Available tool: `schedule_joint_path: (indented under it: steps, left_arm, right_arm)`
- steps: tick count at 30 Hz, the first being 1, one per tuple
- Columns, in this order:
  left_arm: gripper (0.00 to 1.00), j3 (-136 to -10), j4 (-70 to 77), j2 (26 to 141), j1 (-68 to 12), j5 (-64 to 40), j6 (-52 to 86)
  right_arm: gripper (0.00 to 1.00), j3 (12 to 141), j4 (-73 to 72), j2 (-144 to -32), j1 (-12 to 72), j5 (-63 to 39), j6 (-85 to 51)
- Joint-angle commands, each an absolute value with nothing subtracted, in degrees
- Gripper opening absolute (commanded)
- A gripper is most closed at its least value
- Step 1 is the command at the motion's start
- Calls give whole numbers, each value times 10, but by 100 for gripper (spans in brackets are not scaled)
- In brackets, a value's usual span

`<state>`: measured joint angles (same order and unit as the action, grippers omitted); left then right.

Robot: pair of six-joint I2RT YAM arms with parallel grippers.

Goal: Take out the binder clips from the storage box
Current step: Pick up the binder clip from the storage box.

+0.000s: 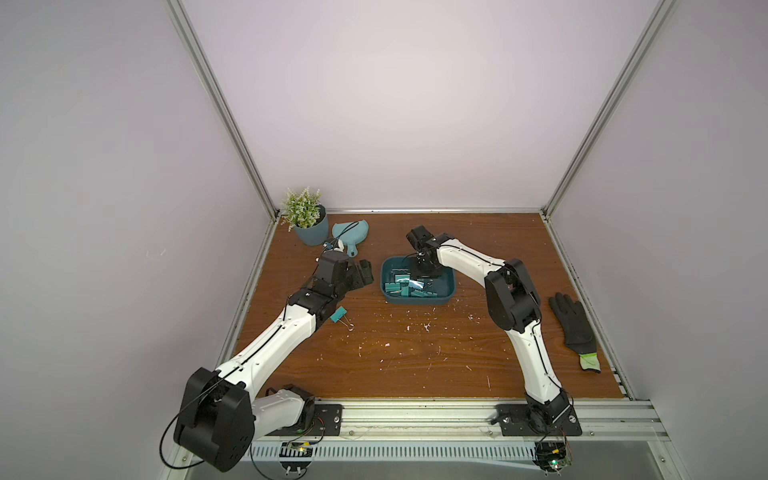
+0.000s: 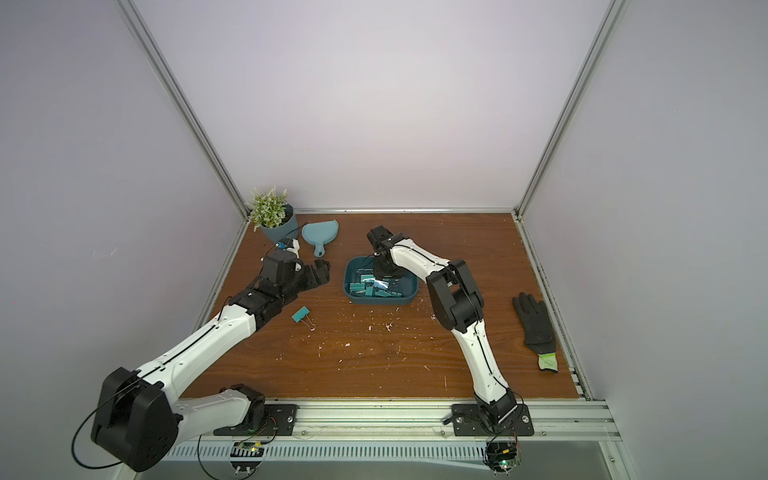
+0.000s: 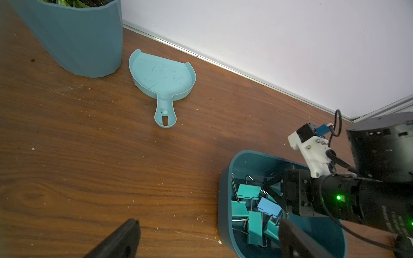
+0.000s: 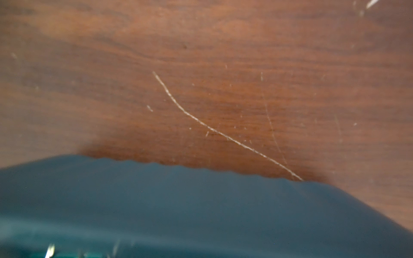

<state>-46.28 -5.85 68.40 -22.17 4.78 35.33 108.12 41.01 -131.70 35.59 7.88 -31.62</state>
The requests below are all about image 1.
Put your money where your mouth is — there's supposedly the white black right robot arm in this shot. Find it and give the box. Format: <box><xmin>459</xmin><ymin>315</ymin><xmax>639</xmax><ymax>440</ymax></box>
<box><xmin>406</xmin><ymin>226</ymin><xmax>578</xmax><ymax>435</ymax></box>

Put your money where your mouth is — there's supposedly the black work glove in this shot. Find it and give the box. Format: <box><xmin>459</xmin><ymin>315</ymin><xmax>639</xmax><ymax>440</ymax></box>
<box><xmin>548</xmin><ymin>292</ymin><xmax>602</xmax><ymax>373</ymax></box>

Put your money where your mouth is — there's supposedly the aluminium front rail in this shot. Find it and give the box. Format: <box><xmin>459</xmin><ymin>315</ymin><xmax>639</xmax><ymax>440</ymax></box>
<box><xmin>173</xmin><ymin>398</ymin><xmax>670</xmax><ymax>444</ymax></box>

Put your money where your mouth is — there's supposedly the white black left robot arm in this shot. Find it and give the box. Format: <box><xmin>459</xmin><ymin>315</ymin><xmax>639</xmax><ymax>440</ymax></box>
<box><xmin>164</xmin><ymin>250</ymin><xmax>374</xmax><ymax>472</ymax></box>

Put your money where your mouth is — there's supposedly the teal plastic storage box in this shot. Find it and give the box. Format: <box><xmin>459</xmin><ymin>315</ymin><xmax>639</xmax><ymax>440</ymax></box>
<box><xmin>379</xmin><ymin>255</ymin><xmax>457</xmax><ymax>306</ymax></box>

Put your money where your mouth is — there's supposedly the binder clips pile in box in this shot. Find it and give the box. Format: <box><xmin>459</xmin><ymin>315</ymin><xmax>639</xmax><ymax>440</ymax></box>
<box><xmin>383</xmin><ymin>269</ymin><xmax>438</xmax><ymax>298</ymax></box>

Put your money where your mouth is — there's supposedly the teal plastic dustpan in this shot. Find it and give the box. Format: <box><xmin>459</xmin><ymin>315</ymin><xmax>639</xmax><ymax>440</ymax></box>
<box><xmin>332</xmin><ymin>220</ymin><xmax>369</xmax><ymax>257</ymax></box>

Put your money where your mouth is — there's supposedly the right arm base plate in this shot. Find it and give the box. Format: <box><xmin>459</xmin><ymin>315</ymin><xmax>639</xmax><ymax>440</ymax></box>
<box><xmin>489</xmin><ymin>403</ymin><xmax>583</xmax><ymax>437</ymax></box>

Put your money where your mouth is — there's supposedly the potted green plant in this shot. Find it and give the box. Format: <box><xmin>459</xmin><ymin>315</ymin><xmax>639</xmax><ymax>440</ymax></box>
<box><xmin>280</xmin><ymin>187</ymin><xmax>329</xmax><ymax>246</ymax></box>

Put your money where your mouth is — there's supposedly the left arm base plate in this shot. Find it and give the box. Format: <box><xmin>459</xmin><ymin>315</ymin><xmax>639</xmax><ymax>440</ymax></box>
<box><xmin>269</xmin><ymin>403</ymin><xmax>344</xmax><ymax>437</ymax></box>

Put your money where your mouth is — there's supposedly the right circuit board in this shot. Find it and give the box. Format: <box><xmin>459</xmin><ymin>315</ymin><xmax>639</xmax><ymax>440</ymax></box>
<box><xmin>533</xmin><ymin>442</ymin><xmax>572</xmax><ymax>474</ymax></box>

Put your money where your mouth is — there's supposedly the circuit board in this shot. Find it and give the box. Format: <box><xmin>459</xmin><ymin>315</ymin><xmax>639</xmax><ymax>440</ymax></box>
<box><xmin>533</xmin><ymin>442</ymin><xmax>572</xmax><ymax>474</ymax></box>
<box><xmin>278</xmin><ymin>442</ymin><xmax>315</xmax><ymax>479</ymax></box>

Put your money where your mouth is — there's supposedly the left circuit board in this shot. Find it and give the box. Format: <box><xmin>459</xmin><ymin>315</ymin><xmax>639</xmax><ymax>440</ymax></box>
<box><xmin>278</xmin><ymin>442</ymin><xmax>315</xmax><ymax>479</ymax></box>

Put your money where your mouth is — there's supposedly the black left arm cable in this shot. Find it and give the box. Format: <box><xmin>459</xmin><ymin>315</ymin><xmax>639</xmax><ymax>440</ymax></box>
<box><xmin>158</xmin><ymin>395</ymin><xmax>205</xmax><ymax>471</ymax></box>

